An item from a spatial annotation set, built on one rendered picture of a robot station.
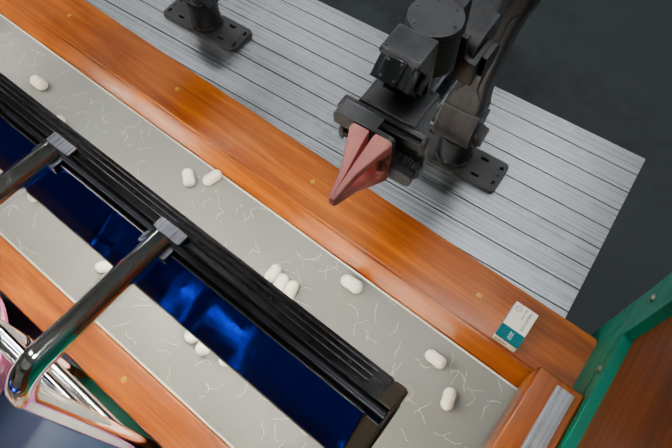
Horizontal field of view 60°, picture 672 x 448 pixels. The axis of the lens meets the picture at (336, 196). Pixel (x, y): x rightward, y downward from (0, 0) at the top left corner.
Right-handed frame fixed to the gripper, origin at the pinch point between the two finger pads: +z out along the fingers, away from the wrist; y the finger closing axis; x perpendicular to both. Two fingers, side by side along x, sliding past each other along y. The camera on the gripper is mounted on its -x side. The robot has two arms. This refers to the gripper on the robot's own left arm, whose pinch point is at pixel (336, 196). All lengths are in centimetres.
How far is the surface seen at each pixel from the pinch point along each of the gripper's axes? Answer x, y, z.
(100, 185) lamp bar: -5.3, -16.8, 13.4
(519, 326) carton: 28.3, 23.4, -9.6
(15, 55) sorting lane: 33, -79, -5
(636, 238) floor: 110, 47, -86
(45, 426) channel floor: 38, -26, 38
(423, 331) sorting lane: 32.6, 12.6, -2.9
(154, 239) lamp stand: -6.2, -8.4, 14.8
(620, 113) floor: 111, 26, -129
